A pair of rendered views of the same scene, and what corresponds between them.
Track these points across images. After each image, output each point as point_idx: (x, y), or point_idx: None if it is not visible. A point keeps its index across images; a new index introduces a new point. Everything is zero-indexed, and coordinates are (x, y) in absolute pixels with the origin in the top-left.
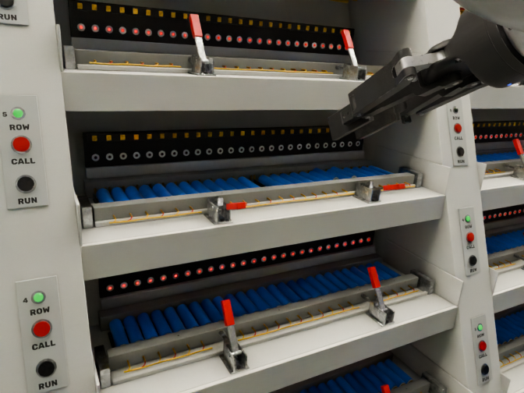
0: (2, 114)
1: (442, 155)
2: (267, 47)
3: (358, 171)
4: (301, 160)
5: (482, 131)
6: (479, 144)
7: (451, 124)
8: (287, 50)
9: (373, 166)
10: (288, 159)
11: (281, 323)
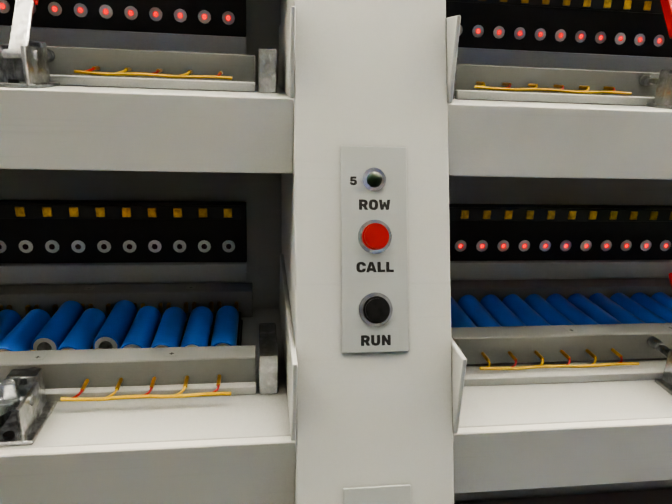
0: None
1: (299, 318)
2: (2, 20)
3: (161, 320)
4: (58, 277)
5: (650, 231)
6: (638, 264)
7: (348, 223)
8: (57, 25)
9: (224, 309)
10: (18, 274)
11: None
